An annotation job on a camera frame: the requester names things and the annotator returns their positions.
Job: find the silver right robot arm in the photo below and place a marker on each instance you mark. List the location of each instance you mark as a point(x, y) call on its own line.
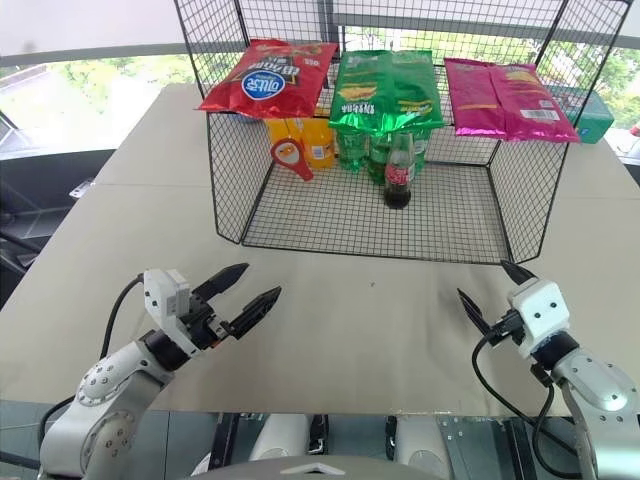
point(595, 380)

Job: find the glass cola bottle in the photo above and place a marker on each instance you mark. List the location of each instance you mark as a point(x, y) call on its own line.
point(399, 175)

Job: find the grey balcony railing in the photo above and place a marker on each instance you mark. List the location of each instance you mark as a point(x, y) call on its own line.
point(100, 52)

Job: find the teal tissue pack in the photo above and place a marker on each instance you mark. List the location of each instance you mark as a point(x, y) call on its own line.
point(595, 120)

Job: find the green soda bottle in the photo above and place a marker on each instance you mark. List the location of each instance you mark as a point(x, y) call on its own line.
point(352, 150)
point(421, 147)
point(378, 160)

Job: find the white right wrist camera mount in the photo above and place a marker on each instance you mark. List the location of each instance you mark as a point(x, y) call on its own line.
point(542, 310)

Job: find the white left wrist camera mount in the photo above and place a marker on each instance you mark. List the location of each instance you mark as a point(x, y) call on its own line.
point(160, 300)

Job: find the grey rounded robot torso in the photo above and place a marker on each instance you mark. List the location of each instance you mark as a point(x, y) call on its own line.
point(320, 470)

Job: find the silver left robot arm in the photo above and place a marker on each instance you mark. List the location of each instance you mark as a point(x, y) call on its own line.
point(107, 390)

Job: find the red chip bag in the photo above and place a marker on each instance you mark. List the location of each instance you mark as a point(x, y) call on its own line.
point(272, 80)

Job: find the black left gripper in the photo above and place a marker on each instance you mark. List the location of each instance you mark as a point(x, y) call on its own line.
point(202, 325)

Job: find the green chip bag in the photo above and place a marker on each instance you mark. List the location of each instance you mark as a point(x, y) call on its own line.
point(380, 90)

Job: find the dark grey furniture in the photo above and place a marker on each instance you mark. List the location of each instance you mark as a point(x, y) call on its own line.
point(35, 200)

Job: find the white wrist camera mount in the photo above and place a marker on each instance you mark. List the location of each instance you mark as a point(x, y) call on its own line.
point(160, 300)
point(542, 310)

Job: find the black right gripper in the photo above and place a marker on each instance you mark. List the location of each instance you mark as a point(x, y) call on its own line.
point(506, 326)

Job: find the pink chip bag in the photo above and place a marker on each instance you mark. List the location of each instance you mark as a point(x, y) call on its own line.
point(505, 100)

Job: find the white rounded robot leg cover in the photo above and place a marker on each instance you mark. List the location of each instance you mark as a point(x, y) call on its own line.
point(420, 442)
point(280, 437)

